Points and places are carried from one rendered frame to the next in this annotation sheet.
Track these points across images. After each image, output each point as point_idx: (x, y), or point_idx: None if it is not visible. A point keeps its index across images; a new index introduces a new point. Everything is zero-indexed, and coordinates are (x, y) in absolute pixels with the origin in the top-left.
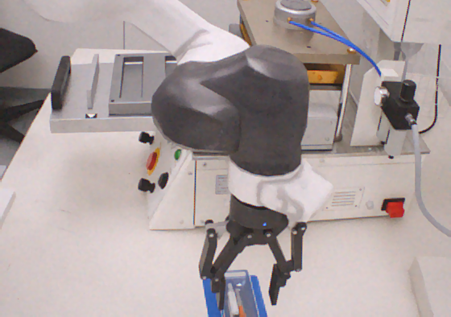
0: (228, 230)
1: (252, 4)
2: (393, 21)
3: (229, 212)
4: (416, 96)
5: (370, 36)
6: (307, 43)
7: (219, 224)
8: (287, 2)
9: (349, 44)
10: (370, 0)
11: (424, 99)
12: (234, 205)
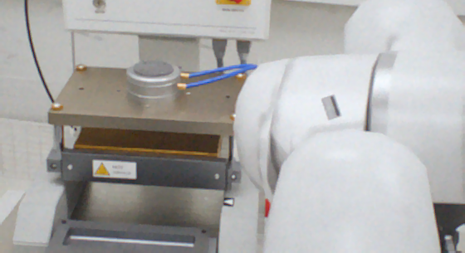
0: (455, 243)
1: (85, 106)
2: (265, 20)
3: (450, 226)
4: (34, 142)
5: (174, 65)
6: (217, 95)
7: (449, 245)
8: (148, 71)
9: (256, 66)
10: (198, 19)
11: (44, 138)
12: (462, 211)
